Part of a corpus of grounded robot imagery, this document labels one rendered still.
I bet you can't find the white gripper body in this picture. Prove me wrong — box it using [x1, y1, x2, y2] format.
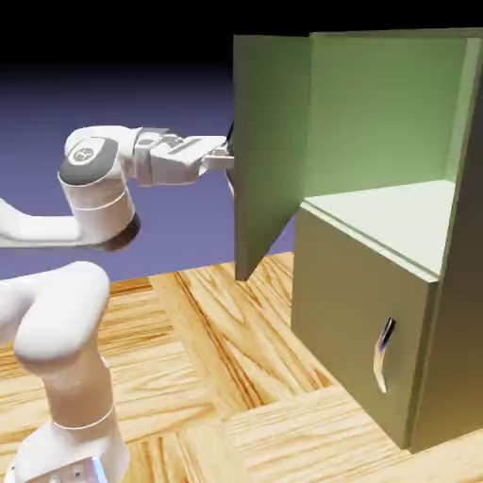
[148, 135, 228, 187]

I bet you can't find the green cabinet door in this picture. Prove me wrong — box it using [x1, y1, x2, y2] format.
[232, 34, 314, 282]
[291, 208, 440, 451]

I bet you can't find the green cabinet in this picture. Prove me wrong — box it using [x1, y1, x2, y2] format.
[291, 28, 483, 455]

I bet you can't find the silver curved door handle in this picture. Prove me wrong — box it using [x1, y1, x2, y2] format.
[372, 316, 397, 394]

